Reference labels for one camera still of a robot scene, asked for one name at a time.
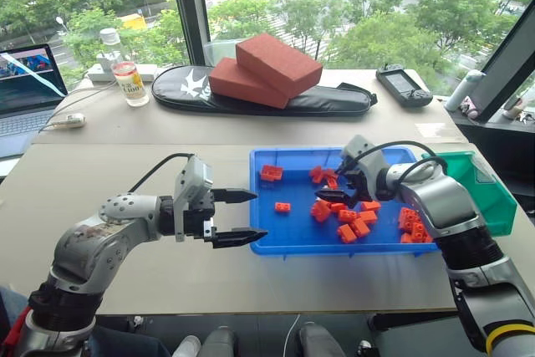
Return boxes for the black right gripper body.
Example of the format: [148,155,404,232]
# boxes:
[344,167,375,208]

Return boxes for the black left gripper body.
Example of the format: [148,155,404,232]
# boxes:
[182,187,218,246]

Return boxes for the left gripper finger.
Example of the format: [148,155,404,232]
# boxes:
[205,227,269,250]
[211,187,258,206]

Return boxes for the blue plastic bin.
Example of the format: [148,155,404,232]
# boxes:
[249,146,445,258]

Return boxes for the green plastic bin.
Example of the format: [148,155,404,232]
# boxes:
[420,150,518,237]

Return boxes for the black handheld controller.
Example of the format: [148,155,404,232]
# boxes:
[374,63,435,108]

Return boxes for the grey rounded shape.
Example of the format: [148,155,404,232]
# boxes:
[199,325,238,357]
[297,322,335,357]

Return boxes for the red brick block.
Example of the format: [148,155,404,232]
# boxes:
[207,57,294,110]
[235,32,324,99]

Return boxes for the black racket bag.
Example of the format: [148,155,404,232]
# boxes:
[150,64,379,117]

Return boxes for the white shoe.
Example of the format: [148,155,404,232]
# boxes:
[171,334,202,357]

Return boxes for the small pink trinket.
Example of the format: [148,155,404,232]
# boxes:
[459,97,480,120]

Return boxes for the white slim bottle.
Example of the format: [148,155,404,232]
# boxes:
[443,69,487,113]

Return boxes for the glass cup with label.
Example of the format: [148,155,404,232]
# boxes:
[112,61,150,108]

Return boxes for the white power strip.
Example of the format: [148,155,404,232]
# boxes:
[86,62,159,83]

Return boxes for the white plug adapter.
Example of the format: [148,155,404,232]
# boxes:
[52,113,88,130]

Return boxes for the dark window pillar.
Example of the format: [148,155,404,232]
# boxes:
[166,0,211,68]

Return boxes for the clear bottle white cap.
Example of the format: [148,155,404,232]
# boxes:
[99,27,125,72]

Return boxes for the grey laptop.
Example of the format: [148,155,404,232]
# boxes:
[0,43,69,160]

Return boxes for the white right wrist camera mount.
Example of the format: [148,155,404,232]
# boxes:
[340,134,390,201]

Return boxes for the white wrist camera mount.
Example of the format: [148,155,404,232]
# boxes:
[173,155,215,243]
[340,134,390,201]

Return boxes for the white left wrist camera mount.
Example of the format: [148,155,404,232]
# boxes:
[173,155,215,243]

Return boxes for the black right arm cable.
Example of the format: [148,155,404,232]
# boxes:
[353,142,448,186]

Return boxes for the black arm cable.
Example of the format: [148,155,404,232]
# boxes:
[127,152,197,194]
[353,142,448,186]

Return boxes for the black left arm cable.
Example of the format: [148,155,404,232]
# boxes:
[127,152,197,194]

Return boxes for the thin white cable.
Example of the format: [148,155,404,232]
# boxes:
[283,314,303,357]

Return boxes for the dark slanted window frame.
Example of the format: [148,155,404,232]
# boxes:
[471,8,535,125]

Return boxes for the red strap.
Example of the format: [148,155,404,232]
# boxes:
[3,305,33,357]

